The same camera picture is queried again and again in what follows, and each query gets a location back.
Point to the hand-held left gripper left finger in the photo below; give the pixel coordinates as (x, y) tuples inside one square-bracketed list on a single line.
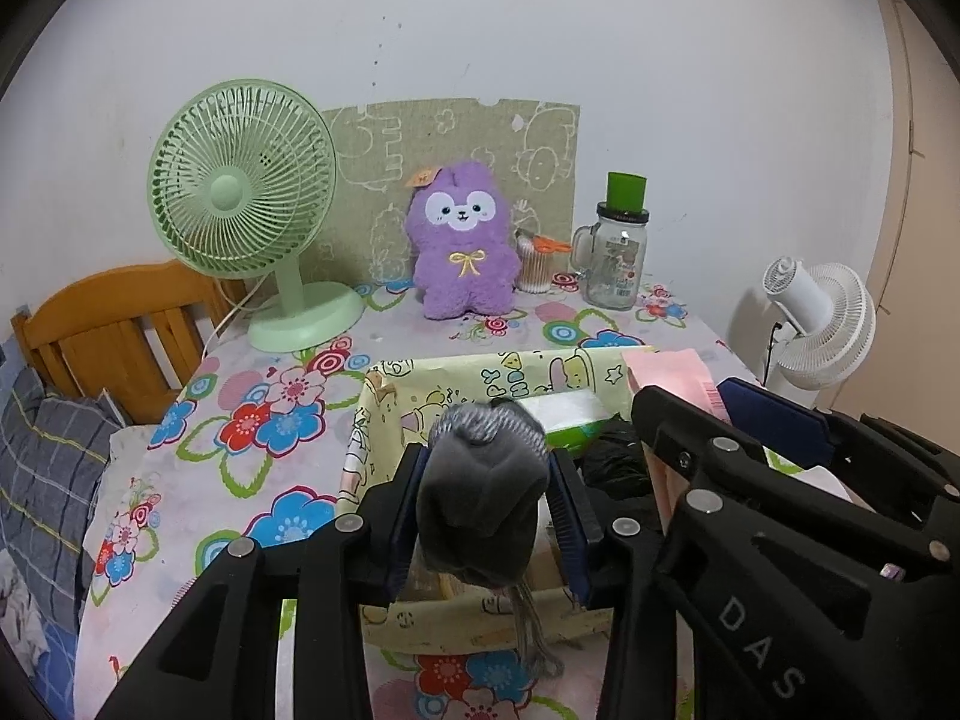
[(403, 540)]

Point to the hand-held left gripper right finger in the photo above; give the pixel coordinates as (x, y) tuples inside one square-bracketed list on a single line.
[(571, 540)]

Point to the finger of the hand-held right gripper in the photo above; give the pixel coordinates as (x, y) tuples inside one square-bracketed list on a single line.
[(780, 424), (697, 435)]

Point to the pink packet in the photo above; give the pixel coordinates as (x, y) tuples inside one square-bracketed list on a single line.
[(667, 375)]

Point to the black plastic bag roll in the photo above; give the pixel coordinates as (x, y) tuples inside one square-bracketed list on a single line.
[(615, 465)]

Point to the grey sock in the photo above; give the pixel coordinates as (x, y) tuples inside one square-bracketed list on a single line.
[(480, 495)]

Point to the white tissue pack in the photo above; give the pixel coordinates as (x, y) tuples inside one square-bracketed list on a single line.
[(562, 416)]

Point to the yellow printed storage box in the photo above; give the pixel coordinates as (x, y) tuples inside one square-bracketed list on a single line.
[(450, 382)]

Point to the white standing fan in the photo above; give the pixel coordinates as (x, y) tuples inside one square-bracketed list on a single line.
[(825, 330)]

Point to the glass jar with green lid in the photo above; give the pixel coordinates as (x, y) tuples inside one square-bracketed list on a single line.
[(611, 270)]

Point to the cotton swab jar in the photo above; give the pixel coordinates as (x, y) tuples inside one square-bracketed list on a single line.
[(536, 270)]

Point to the beige door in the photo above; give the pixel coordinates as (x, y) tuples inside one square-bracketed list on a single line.
[(922, 202)]

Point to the purple plush toy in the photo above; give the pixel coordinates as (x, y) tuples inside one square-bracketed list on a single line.
[(465, 270)]

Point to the grey plaid pillow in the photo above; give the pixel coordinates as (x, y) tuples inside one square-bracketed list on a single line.
[(45, 480)]

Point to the green printed board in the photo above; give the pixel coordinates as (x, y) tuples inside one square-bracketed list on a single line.
[(480, 127)]

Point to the wooden headboard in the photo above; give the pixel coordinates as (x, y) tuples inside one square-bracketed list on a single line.
[(97, 315)]

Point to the blue bedsheet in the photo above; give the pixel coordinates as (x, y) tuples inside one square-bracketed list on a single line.
[(45, 690)]

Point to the green desk fan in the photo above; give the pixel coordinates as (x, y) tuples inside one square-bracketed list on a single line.
[(232, 187)]

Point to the white crumpled cloth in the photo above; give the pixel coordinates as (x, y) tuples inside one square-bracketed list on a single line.
[(19, 615)]

